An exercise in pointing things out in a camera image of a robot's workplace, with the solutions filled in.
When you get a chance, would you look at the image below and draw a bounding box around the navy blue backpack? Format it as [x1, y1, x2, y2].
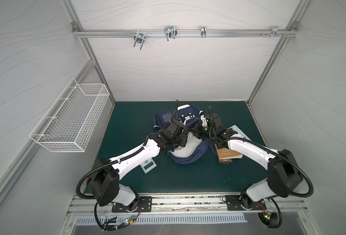
[152, 104, 218, 165]

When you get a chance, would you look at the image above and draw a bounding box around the brown kraft book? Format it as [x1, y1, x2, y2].
[215, 145, 243, 164]

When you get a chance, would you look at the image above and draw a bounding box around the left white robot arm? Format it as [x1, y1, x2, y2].
[76, 120, 187, 211]

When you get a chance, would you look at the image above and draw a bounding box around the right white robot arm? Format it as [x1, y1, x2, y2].
[193, 113, 314, 204]

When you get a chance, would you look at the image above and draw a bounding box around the light green pencil case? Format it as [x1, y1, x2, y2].
[230, 125, 250, 140]

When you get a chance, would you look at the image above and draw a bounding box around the light green calculator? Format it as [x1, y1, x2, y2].
[140, 158, 157, 174]

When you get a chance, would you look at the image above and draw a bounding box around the small metal hook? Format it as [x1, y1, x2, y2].
[201, 26, 207, 38]

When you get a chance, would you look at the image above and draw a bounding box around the aluminium cross bar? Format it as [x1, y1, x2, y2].
[73, 28, 298, 38]

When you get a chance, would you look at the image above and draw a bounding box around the metal double hook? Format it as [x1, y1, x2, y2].
[164, 25, 177, 41]

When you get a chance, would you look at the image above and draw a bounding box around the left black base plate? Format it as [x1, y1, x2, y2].
[112, 196, 152, 213]

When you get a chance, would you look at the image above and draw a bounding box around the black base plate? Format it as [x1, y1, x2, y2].
[223, 195, 267, 211]
[112, 196, 152, 213]

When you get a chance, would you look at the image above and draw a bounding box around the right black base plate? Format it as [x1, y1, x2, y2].
[223, 195, 267, 211]

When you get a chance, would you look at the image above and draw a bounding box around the white slotted cable duct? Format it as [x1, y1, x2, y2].
[75, 212, 248, 226]

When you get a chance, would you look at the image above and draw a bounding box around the white wire basket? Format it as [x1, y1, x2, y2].
[29, 78, 109, 153]

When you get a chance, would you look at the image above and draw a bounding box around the left black cable bundle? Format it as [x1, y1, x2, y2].
[93, 201, 143, 232]

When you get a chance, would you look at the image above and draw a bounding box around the right black cable coil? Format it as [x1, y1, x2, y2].
[257, 196, 283, 229]

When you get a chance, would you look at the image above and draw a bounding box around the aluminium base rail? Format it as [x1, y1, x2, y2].
[66, 192, 309, 216]

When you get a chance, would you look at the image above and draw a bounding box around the metal bracket with screws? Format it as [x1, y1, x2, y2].
[261, 26, 287, 38]

